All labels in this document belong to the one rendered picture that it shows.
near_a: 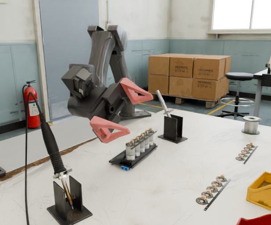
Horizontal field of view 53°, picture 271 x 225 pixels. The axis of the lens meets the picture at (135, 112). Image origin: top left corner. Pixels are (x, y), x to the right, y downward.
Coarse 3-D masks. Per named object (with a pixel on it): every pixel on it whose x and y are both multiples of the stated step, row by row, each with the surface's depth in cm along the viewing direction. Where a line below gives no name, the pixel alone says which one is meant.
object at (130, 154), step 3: (129, 144) 70; (126, 147) 70; (129, 147) 69; (126, 150) 70; (129, 150) 69; (132, 150) 69; (126, 153) 70; (129, 153) 70; (132, 153) 70; (126, 156) 70; (129, 156) 70; (132, 156) 70; (126, 159) 71; (129, 159) 70; (132, 159) 70
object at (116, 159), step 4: (124, 152) 77; (148, 152) 77; (116, 156) 75; (120, 156) 75; (124, 156) 75; (144, 156) 75; (116, 160) 72; (120, 160) 72; (140, 160) 73; (112, 164) 72; (116, 164) 71; (136, 164) 71
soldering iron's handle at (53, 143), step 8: (40, 120) 55; (48, 128) 54; (48, 136) 53; (48, 144) 53; (56, 144) 54; (48, 152) 53; (56, 152) 53; (56, 160) 52; (56, 168) 52; (64, 168) 52
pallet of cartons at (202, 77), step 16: (160, 64) 437; (176, 64) 423; (192, 64) 409; (208, 64) 396; (224, 64) 421; (160, 80) 444; (176, 80) 429; (192, 80) 416; (208, 80) 401; (224, 80) 431; (176, 96) 433; (192, 96) 422; (208, 96) 407; (224, 96) 464
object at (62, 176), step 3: (60, 174) 52; (63, 174) 52; (60, 177) 52; (63, 177) 52; (63, 180) 52; (63, 183) 52; (66, 183) 52; (63, 186) 52; (66, 186) 52; (66, 189) 52; (66, 192) 52; (69, 192) 52; (66, 195) 52; (69, 195) 52; (69, 198) 51; (69, 201) 51; (72, 201) 52; (69, 204) 51
